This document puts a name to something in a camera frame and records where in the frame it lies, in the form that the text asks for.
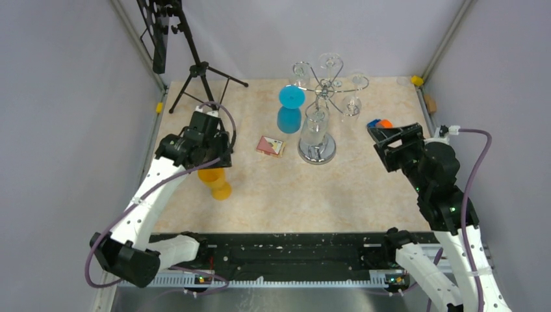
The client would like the black tripod stand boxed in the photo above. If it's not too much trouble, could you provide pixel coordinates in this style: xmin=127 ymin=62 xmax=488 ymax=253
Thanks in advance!
xmin=166 ymin=1 xmax=249 ymax=114

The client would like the playing card box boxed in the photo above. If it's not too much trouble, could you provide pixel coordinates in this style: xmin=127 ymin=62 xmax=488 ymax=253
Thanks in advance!
xmin=255 ymin=136 xmax=286 ymax=158

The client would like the purple cable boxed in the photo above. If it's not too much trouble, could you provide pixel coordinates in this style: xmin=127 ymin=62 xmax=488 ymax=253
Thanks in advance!
xmin=84 ymin=101 xmax=238 ymax=289
xmin=426 ymin=128 xmax=494 ymax=312

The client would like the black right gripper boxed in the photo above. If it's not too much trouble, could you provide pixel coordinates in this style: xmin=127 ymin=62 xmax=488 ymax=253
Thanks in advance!
xmin=368 ymin=122 xmax=428 ymax=193

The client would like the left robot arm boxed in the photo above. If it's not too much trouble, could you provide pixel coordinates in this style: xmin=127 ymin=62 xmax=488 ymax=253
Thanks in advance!
xmin=86 ymin=107 xmax=237 ymax=288

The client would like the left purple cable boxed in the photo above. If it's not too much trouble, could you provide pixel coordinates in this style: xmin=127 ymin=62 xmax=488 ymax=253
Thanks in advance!
xmin=84 ymin=101 xmax=238 ymax=289

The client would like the black perforated plate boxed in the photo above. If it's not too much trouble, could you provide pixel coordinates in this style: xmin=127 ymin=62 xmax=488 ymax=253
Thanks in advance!
xmin=136 ymin=0 xmax=170 ymax=74

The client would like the clear patterned wine glass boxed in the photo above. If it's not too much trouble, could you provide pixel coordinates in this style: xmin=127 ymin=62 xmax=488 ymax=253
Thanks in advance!
xmin=300 ymin=105 xmax=329 ymax=146

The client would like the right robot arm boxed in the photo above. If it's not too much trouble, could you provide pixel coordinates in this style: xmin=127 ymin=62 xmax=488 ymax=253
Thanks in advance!
xmin=365 ymin=123 xmax=509 ymax=311

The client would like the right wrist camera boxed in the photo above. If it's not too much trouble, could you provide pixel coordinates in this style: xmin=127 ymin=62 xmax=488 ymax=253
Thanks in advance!
xmin=433 ymin=125 xmax=461 ymax=139

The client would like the clear small wine glass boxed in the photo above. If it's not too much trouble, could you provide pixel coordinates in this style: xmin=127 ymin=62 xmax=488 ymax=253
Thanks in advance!
xmin=341 ymin=71 xmax=369 ymax=120

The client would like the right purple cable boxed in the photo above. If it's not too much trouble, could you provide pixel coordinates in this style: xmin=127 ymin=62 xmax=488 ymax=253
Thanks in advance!
xmin=426 ymin=128 xmax=494 ymax=312

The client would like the yellow corner clamp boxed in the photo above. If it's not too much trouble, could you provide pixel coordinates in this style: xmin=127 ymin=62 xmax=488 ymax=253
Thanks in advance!
xmin=410 ymin=75 xmax=424 ymax=87

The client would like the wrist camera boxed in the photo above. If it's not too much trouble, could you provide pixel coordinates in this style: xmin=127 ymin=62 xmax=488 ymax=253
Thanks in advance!
xmin=433 ymin=125 xmax=461 ymax=139
xmin=195 ymin=105 xmax=219 ymax=118

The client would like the blue orange toy car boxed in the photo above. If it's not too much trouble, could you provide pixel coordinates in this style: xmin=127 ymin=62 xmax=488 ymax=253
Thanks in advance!
xmin=366 ymin=119 xmax=393 ymax=129

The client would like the yellow wine glass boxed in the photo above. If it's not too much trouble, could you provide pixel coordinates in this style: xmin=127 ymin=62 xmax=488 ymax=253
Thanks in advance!
xmin=198 ymin=168 xmax=232 ymax=201

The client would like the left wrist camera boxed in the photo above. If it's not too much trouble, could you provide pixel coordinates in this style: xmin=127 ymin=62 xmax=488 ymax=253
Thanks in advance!
xmin=195 ymin=105 xmax=219 ymax=118

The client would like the blue wine glass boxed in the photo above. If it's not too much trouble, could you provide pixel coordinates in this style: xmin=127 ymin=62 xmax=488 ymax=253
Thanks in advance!
xmin=277 ymin=85 xmax=306 ymax=134

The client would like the chrome wine glass rack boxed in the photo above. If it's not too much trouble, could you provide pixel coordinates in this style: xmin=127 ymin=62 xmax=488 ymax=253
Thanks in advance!
xmin=292 ymin=53 xmax=370 ymax=165

